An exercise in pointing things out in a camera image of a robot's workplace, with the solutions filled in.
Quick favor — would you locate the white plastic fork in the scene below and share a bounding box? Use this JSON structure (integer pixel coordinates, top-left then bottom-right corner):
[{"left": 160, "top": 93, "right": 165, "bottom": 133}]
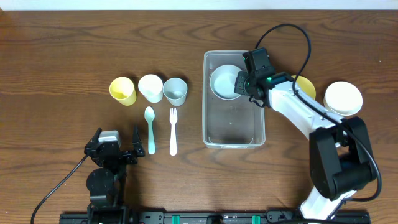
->
[{"left": 169, "top": 108, "right": 178, "bottom": 156}]

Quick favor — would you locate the clear plastic container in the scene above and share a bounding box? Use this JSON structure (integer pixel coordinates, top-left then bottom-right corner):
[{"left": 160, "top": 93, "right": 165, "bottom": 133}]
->
[{"left": 202, "top": 50, "right": 266, "bottom": 149}]

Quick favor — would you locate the grey plastic cup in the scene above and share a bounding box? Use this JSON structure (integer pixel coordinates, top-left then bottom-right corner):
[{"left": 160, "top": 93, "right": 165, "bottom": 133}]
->
[{"left": 163, "top": 78, "right": 188, "bottom": 106}]

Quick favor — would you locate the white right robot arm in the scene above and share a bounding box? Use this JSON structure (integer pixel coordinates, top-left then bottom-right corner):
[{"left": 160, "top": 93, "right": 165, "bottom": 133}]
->
[{"left": 234, "top": 71, "right": 381, "bottom": 222}]

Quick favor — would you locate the grey plastic bowl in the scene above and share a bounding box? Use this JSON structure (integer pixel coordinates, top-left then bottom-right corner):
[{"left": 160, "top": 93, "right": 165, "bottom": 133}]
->
[{"left": 210, "top": 65, "right": 242, "bottom": 100}]

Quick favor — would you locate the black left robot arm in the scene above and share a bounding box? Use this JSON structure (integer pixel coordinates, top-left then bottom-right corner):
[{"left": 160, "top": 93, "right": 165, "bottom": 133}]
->
[{"left": 84, "top": 128, "right": 146, "bottom": 213}]

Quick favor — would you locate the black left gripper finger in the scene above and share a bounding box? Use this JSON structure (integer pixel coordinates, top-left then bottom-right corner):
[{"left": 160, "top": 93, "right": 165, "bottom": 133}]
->
[
  {"left": 132, "top": 126, "right": 143, "bottom": 152},
  {"left": 90, "top": 128, "right": 102, "bottom": 145}
]

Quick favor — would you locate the yellow plastic bowl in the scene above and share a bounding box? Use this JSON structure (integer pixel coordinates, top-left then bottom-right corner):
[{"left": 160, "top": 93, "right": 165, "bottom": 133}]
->
[{"left": 296, "top": 76, "right": 316, "bottom": 99}]

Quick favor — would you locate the mint green plastic spoon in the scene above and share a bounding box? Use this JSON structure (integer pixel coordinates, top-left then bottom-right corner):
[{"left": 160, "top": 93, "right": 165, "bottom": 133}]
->
[{"left": 144, "top": 106, "right": 156, "bottom": 154}]

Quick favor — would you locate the yellow plastic cup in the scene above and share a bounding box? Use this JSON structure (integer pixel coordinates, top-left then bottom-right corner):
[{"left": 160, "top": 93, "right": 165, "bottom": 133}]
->
[{"left": 109, "top": 77, "right": 137, "bottom": 106}]

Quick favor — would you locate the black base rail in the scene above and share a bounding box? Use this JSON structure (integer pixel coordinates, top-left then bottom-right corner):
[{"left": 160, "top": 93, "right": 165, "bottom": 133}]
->
[{"left": 59, "top": 210, "right": 371, "bottom": 224}]

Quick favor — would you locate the white plastic cup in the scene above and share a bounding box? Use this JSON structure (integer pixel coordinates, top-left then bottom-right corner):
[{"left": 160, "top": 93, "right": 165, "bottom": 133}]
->
[{"left": 138, "top": 74, "right": 163, "bottom": 103}]

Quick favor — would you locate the white plastic bowl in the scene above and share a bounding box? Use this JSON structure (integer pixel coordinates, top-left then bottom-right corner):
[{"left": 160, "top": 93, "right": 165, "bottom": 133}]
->
[{"left": 323, "top": 81, "right": 363, "bottom": 116}]

